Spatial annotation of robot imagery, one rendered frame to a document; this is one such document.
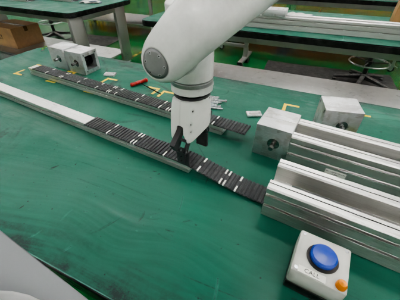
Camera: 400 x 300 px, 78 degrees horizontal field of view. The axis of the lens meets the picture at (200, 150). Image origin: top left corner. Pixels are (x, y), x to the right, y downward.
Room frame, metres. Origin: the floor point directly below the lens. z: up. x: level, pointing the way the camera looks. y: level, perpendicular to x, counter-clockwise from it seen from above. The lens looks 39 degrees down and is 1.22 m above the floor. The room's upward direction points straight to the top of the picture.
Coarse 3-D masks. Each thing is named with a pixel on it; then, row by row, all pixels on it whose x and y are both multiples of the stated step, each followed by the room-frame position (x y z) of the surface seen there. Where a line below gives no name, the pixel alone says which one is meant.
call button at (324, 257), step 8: (312, 248) 0.21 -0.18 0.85; (320, 248) 0.21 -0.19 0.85; (328, 248) 0.21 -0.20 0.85; (312, 256) 0.19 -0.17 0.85; (320, 256) 0.19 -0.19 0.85; (328, 256) 0.19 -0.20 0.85; (336, 256) 0.19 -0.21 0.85; (320, 264) 0.18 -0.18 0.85; (328, 264) 0.18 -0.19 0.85; (336, 264) 0.18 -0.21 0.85
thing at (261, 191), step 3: (261, 186) 0.40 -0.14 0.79; (258, 189) 0.39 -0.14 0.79; (261, 189) 0.39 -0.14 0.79; (264, 189) 0.39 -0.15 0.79; (258, 192) 0.38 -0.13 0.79; (261, 192) 0.38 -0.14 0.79; (264, 192) 0.38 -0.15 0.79; (255, 195) 0.37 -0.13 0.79; (258, 195) 0.37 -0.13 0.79; (261, 195) 0.37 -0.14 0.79; (264, 195) 0.37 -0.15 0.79; (255, 198) 0.36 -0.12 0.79; (258, 198) 0.36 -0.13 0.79; (261, 198) 0.36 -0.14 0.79; (258, 201) 0.35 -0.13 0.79; (261, 201) 0.35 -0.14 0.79
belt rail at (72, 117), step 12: (0, 84) 0.92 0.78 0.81; (12, 96) 0.83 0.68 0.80; (24, 96) 0.81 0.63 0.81; (36, 96) 0.81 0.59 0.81; (36, 108) 0.76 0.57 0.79; (48, 108) 0.72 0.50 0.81; (60, 108) 0.72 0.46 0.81; (72, 120) 0.66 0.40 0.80; (84, 120) 0.65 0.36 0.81; (96, 132) 0.61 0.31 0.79; (120, 144) 0.56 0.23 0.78; (156, 156) 0.50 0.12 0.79; (180, 168) 0.46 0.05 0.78
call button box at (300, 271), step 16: (304, 240) 0.23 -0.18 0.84; (320, 240) 0.23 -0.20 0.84; (304, 256) 0.20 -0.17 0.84; (288, 272) 0.18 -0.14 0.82; (304, 272) 0.17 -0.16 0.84; (320, 272) 0.17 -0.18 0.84; (336, 272) 0.17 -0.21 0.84; (304, 288) 0.17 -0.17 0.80; (320, 288) 0.16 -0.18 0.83; (336, 288) 0.15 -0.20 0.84
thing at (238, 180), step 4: (236, 176) 0.43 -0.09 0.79; (236, 180) 0.41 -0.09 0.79; (240, 180) 0.41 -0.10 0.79; (232, 184) 0.40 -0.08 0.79; (236, 184) 0.40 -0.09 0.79; (240, 184) 0.40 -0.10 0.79; (228, 188) 0.39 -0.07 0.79; (232, 188) 0.39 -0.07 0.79; (236, 188) 0.39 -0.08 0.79; (236, 192) 0.38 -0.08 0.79
